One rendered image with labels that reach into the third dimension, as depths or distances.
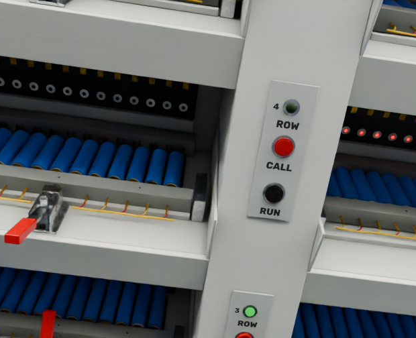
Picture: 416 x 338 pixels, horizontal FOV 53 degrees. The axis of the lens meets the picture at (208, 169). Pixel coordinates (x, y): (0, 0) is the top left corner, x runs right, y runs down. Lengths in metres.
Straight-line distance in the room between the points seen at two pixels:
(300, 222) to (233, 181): 0.07
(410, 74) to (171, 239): 0.26
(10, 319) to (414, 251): 0.47
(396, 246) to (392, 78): 0.19
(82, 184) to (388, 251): 0.32
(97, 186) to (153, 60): 0.15
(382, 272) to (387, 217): 0.07
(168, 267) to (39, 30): 0.24
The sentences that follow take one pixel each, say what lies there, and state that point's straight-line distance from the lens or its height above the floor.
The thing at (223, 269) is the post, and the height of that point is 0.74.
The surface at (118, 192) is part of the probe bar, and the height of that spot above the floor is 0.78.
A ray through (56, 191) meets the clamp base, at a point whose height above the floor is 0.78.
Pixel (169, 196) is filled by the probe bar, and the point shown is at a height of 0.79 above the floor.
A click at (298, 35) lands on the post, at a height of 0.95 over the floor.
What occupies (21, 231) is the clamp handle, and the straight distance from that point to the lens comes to 0.37.
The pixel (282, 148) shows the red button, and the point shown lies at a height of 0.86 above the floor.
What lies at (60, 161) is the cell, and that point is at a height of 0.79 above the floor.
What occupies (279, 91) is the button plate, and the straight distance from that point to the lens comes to 0.35.
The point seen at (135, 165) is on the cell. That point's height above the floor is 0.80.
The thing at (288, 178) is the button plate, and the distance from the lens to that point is 0.37.
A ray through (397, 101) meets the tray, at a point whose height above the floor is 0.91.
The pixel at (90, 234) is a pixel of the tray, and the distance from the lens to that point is 0.42.
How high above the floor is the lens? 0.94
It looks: 17 degrees down
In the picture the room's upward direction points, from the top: 8 degrees clockwise
